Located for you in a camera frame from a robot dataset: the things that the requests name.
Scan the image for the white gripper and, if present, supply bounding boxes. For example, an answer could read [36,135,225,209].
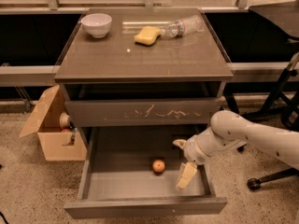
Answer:
[173,135,207,190]

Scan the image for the orange fruit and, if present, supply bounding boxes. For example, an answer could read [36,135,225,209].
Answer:
[152,160,165,174]

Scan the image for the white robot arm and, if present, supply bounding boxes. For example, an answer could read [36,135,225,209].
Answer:
[173,110,299,190]

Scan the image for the closed grey top drawer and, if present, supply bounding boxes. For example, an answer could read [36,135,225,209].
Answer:
[65,99,220,127]

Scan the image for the open grey middle drawer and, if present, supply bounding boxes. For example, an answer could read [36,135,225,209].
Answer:
[64,125,227,219]

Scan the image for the grey drawer cabinet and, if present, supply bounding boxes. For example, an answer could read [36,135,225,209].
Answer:
[55,8,232,140]

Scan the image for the black office chair base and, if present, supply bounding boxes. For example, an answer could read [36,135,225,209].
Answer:
[247,91,299,190]

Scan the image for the cardboard box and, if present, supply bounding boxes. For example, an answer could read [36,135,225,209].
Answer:
[20,85,87,161]

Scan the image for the white cup in box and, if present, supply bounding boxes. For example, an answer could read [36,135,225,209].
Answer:
[59,112,70,129]

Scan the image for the yellow sponge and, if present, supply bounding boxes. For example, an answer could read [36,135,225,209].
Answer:
[134,26,161,46]

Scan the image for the clear plastic water bottle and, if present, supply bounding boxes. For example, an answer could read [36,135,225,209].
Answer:
[161,15,202,38]

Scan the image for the white ceramic bowl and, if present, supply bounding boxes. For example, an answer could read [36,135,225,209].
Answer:
[80,13,112,38]

